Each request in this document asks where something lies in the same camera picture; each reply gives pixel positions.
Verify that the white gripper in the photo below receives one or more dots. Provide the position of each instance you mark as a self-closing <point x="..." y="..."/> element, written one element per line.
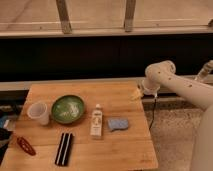
<point x="149" y="88"/>

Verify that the white bottle with label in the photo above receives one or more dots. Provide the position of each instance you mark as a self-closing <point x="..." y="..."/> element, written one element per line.
<point x="96" y="122"/>

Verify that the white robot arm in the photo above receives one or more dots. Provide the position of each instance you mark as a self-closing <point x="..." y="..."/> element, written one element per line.
<point x="197" y="93"/>

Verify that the blue sponge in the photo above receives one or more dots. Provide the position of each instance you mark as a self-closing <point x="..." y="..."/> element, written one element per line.
<point x="118" y="124"/>

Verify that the green ceramic bowl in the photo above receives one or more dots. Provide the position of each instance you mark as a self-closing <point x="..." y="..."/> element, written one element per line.
<point x="67" y="109"/>

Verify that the wooden table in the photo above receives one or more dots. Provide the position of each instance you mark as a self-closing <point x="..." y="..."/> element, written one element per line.
<point x="127" y="150"/>

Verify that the black striped rectangular case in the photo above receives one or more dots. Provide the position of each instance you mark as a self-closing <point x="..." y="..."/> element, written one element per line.
<point x="64" y="148"/>

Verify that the translucent plastic cup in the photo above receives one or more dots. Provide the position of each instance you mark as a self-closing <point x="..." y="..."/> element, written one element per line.
<point x="39" y="111"/>

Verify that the dark objects at left edge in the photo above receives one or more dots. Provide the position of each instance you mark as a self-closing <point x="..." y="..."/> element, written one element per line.
<point x="5" y="134"/>

